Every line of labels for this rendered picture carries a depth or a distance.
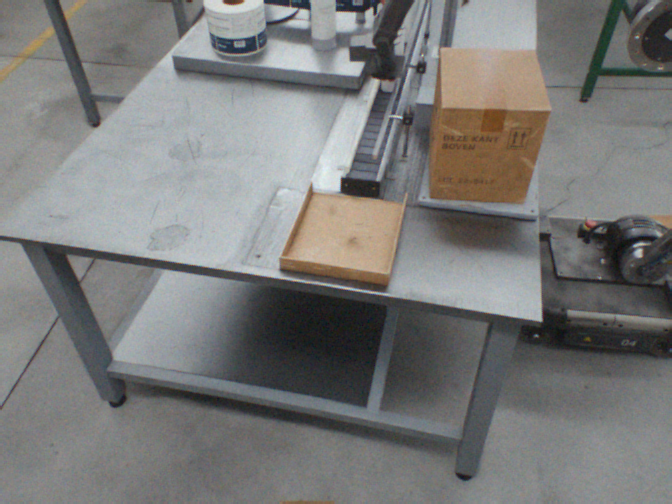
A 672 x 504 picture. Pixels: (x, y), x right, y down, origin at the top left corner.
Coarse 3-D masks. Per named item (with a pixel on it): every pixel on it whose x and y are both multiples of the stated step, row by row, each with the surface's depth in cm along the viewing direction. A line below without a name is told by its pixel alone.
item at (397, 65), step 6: (372, 60) 175; (396, 60) 174; (402, 60) 173; (372, 66) 175; (378, 66) 171; (384, 66) 169; (390, 66) 170; (396, 66) 173; (402, 66) 173; (372, 72) 174; (378, 72) 174; (384, 72) 173; (390, 72) 173; (396, 72) 173; (402, 72) 173
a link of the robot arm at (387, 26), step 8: (392, 0) 147; (400, 0) 146; (408, 0) 146; (384, 8) 152; (392, 8) 149; (400, 8) 149; (408, 8) 148; (376, 16) 158; (384, 16) 152; (392, 16) 151; (400, 16) 151; (376, 24) 158; (384, 24) 153; (392, 24) 153; (400, 24) 153; (376, 32) 155; (384, 32) 155; (392, 32) 155; (392, 40) 157
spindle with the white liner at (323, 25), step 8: (312, 0) 200; (320, 0) 198; (328, 0) 199; (312, 8) 202; (320, 8) 200; (328, 8) 200; (312, 16) 204; (320, 16) 202; (328, 16) 202; (312, 24) 206; (320, 24) 204; (328, 24) 204; (312, 32) 209; (320, 32) 206; (328, 32) 206; (320, 40) 208; (328, 40) 208; (320, 48) 210; (328, 48) 210
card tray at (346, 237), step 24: (312, 192) 159; (312, 216) 152; (336, 216) 152; (360, 216) 151; (384, 216) 151; (288, 240) 141; (312, 240) 145; (336, 240) 145; (360, 240) 145; (384, 240) 145; (288, 264) 137; (312, 264) 135; (336, 264) 139; (360, 264) 139; (384, 264) 139
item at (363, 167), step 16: (416, 32) 219; (384, 96) 186; (400, 96) 186; (384, 112) 179; (368, 128) 173; (368, 144) 167; (384, 144) 167; (368, 160) 161; (352, 176) 156; (368, 176) 156
